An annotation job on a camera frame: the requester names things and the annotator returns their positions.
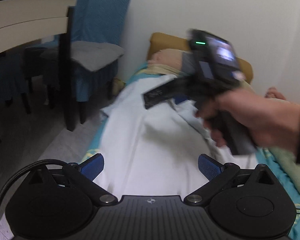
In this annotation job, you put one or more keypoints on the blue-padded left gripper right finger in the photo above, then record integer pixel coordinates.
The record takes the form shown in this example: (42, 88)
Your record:
(219, 175)

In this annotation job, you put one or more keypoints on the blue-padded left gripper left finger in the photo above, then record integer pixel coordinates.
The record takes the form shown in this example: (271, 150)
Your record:
(82, 176)

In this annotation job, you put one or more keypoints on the white t-shirt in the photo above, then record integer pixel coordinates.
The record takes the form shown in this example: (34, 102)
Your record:
(155, 151)

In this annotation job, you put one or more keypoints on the person's right hand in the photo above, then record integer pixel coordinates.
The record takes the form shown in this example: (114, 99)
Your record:
(272, 123)

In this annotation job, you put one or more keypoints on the pastel checked pillow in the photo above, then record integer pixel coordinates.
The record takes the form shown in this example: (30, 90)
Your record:
(181, 63)

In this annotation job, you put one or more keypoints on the pink fluffy blanket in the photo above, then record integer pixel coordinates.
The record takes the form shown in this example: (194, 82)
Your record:
(273, 93)

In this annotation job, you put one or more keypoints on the mustard yellow headboard cushion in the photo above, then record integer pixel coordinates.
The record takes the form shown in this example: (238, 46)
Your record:
(159, 41)

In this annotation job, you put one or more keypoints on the green fleece cartoon blanket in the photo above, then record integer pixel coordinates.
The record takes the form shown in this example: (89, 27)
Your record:
(287, 161)

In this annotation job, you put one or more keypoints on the teal patterned bed sheet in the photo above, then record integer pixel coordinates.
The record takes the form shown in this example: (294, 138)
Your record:
(263, 156)

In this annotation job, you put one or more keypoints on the grey seat cushion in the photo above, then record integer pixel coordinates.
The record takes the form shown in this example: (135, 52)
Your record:
(90, 55)

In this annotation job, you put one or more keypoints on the chair with blue cover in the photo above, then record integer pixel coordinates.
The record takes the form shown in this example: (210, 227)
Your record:
(100, 21)

